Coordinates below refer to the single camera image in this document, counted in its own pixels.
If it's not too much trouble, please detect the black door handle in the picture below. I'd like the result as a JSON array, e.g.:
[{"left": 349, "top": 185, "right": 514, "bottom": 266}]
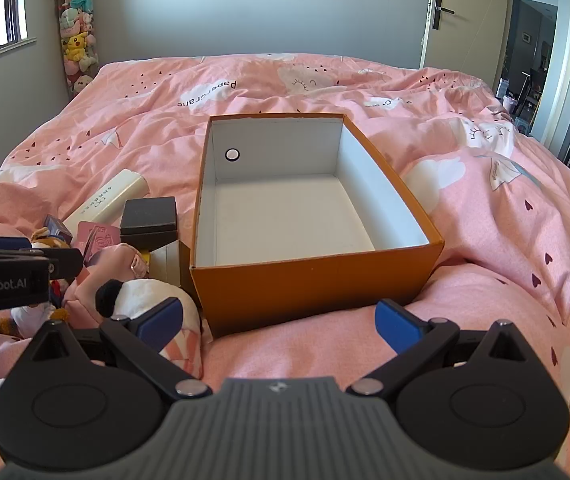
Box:
[{"left": 429, "top": 0, "right": 456, "bottom": 31}]

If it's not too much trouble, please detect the pink card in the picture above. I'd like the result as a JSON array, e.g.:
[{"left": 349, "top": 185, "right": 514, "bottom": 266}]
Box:
[{"left": 76, "top": 221, "right": 122, "bottom": 257}]

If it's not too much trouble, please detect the long cream box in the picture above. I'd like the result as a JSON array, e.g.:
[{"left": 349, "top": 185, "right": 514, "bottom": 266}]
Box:
[{"left": 62, "top": 169, "right": 151, "bottom": 231}]

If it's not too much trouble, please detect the orange cardboard box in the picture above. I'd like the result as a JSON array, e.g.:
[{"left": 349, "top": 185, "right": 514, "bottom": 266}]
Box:
[{"left": 189, "top": 112, "right": 444, "bottom": 338}]

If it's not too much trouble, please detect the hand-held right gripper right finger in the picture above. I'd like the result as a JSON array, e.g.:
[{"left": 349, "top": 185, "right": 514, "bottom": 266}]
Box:
[{"left": 346, "top": 299, "right": 532, "bottom": 398}]

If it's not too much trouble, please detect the pink plush pouch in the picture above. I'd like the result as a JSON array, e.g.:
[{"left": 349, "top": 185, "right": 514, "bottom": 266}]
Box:
[{"left": 62, "top": 242, "right": 151, "bottom": 331}]

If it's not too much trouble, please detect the small white box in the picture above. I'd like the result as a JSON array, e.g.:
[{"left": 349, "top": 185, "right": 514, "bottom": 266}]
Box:
[{"left": 150, "top": 240, "right": 191, "bottom": 291}]

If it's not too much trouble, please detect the panda plush toy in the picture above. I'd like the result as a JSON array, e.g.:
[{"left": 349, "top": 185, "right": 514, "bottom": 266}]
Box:
[{"left": 96, "top": 277, "right": 213, "bottom": 378}]

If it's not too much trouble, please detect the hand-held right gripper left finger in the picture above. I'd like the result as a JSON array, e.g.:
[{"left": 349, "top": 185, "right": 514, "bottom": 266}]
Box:
[{"left": 29, "top": 296, "right": 213, "bottom": 401}]

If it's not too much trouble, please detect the white door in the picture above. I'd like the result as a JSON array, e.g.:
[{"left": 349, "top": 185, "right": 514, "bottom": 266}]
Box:
[{"left": 420, "top": 0, "right": 516, "bottom": 93}]

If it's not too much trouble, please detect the small glossy printed box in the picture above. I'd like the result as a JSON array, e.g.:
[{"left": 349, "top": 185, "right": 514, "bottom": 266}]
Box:
[{"left": 42, "top": 215, "right": 73, "bottom": 243}]

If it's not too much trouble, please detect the dark grey box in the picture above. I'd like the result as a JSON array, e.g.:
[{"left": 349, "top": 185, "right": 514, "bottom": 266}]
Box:
[{"left": 120, "top": 196, "right": 178, "bottom": 251}]

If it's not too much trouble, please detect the hanging column of plush toys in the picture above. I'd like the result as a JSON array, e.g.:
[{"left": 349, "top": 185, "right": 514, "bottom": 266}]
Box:
[{"left": 54, "top": 0, "right": 100, "bottom": 101}]

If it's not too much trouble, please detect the tiger plush toy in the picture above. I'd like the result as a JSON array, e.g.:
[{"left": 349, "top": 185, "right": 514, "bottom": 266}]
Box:
[{"left": 0, "top": 227, "right": 73, "bottom": 338}]

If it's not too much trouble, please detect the pink printed blanket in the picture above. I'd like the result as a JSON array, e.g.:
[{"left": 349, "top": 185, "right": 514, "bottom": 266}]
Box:
[{"left": 0, "top": 52, "right": 570, "bottom": 480}]

